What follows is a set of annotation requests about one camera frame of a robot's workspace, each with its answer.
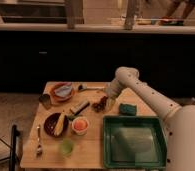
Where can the black handled knife block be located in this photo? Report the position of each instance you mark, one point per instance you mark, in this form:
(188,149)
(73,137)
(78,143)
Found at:
(79,107)

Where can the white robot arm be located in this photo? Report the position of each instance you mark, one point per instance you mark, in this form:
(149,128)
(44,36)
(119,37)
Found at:
(179,120)

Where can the dark red bowl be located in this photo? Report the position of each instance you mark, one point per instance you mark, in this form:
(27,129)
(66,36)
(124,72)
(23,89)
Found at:
(50,123)

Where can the metal fork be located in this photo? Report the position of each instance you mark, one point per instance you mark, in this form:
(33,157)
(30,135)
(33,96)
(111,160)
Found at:
(39,149)

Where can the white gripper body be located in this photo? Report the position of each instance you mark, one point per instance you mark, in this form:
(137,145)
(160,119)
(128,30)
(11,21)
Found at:
(114,89)

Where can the yellow corn cob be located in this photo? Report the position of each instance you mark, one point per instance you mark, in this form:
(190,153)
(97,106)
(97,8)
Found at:
(59,126)

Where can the yellow gripper fingers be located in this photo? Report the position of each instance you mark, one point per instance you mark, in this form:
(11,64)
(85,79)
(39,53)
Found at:
(109,104)

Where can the green plastic cup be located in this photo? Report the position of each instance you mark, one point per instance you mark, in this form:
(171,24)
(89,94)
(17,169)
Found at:
(66,147)

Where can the dark grape bunch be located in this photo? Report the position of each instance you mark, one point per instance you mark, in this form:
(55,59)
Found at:
(101,105)

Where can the small metal cup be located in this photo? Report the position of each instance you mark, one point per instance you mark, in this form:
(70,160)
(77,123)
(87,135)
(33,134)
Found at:
(45,100)

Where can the green plastic tray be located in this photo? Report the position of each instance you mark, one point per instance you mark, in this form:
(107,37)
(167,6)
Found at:
(134,142)

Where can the black chair frame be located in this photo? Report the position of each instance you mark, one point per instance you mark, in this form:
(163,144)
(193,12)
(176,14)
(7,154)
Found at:
(12,159)

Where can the orange plate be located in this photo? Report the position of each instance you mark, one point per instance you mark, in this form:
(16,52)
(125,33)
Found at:
(60,99)

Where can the white cup with orange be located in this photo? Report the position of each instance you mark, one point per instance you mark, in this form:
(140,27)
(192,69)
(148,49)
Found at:
(80,125)

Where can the green sponge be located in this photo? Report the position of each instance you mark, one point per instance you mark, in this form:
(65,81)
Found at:
(127,109)

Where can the blue cloth on plate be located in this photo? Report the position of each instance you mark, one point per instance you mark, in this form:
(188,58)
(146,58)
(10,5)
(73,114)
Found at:
(64,90)

